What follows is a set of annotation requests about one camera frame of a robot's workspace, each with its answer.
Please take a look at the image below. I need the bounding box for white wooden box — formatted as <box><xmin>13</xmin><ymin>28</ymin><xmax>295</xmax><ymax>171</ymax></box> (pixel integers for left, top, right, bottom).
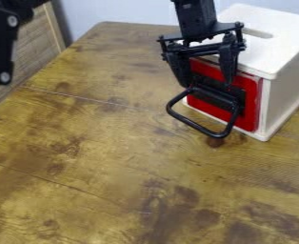
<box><xmin>220</xmin><ymin>4</ymin><xmax>299</xmax><ymax>141</ymax></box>

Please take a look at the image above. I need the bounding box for red drawer front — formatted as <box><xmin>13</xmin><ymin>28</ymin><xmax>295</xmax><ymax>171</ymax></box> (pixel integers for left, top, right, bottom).
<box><xmin>191</xmin><ymin>58</ymin><xmax>262</xmax><ymax>132</ymax></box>

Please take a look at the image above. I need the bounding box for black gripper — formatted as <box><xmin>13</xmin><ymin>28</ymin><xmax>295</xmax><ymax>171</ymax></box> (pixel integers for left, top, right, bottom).
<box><xmin>158</xmin><ymin>0</ymin><xmax>246</xmax><ymax>88</ymax></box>

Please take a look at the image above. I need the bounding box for black metal drawer handle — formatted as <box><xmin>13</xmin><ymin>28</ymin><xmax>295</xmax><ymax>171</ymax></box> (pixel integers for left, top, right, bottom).
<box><xmin>166</xmin><ymin>71</ymin><xmax>247</xmax><ymax>139</ymax></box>

